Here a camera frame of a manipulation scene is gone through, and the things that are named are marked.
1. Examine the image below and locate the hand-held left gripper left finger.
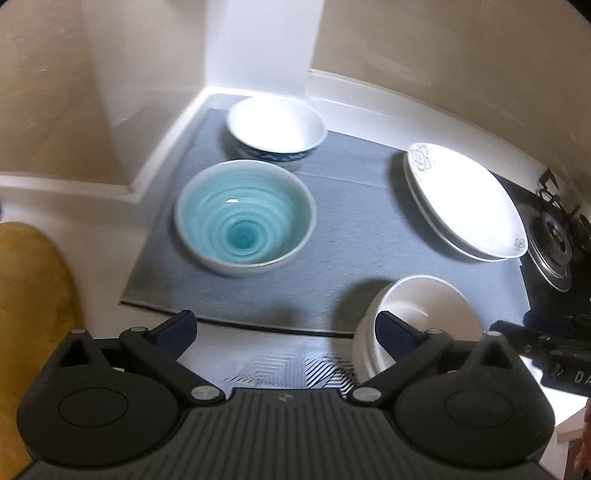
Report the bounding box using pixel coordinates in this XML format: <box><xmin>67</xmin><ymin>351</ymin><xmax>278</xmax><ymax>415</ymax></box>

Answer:
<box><xmin>55</xmin><ymin>310</ymin><xmax>228</xmax><ymax>408</ymax></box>

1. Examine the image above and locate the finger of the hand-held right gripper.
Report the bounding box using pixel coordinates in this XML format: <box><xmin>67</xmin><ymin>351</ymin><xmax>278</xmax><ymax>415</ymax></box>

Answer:
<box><xmin>523</xmin><ymin>311</ymin><xmax>591</xmax><ymax>334</ymax></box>

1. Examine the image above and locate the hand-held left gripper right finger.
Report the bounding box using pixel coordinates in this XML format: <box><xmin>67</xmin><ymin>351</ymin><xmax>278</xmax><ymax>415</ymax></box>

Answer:
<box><xmin>350</xmin><ymin>311</ymin><xmax>523</xmax><ymax>408</ymax></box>

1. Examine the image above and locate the white straight-sided bowl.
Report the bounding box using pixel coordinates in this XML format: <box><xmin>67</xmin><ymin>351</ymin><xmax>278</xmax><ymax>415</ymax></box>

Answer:
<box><xmin>352</xmin><ymin>274</ymin><xmax>484</xmax><ymax>387</ymax></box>

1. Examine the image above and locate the white floral plate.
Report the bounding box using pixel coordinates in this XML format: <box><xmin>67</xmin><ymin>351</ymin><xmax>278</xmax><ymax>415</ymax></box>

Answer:
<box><xmin>403</xmin><ymin>157</ymin><xmax>523</xmax><ymax>264</ymax></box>
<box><xmin>403</xmin><ymin>142</ymin><xmax>529</xmax><ymax>260</ymax></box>

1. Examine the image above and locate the light blue bowl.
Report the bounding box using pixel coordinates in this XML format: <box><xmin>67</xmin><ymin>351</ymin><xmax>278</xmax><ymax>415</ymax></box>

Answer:
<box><xmin>174</xmin><ymin>159</ymin><xmax>318</xmax><ymax>278</ymax></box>

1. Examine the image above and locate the white bowl with blue pattern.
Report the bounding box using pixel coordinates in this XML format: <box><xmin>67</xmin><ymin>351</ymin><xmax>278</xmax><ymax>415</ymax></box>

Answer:
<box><xmin>226</xmin><ymin>96</ymin><xmax>329</xmax><ymax>172</ymax></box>

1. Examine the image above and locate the person's right hand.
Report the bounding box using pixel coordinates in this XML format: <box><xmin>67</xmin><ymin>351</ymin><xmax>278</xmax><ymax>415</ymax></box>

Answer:
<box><xmin>573</xmin><ymin>397</ymin><xmax>591</xmax><ymax>468</ymax></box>

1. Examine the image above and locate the black glass gas stove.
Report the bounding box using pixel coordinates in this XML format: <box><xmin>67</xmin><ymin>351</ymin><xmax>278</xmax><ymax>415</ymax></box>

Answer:
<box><xmin>496</xmin><ymin>170</ymin><xmax>591</xmax><ymax>320</ymax></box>

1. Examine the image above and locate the gas burner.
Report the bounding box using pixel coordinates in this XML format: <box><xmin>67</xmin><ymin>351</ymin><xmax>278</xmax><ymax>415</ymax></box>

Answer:
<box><xmin>526</xmin><ymin>210</ymin><xmax>576</xmax><ymax>293</ymax></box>

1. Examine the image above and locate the grey dish mat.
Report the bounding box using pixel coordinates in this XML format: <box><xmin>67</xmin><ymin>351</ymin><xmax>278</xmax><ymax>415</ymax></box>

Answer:
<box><xmin>119</xmin><ymin>107</ymin><xmax>533</xmax><ymax>339</ymax></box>

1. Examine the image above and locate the white line-patterned cloth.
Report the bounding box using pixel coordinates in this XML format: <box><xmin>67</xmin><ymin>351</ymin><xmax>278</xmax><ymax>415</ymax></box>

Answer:
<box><xmin>175</xmin><ymin>330</ymin><xmax>366</xmax><ymax>398</ymax></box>

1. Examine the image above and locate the wooden cutting board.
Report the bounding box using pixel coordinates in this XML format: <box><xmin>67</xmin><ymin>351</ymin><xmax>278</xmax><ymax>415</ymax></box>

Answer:
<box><xmin>0</xmin><ymin>222</ymin><xmax>86</xmax><ymax>480</ymax></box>

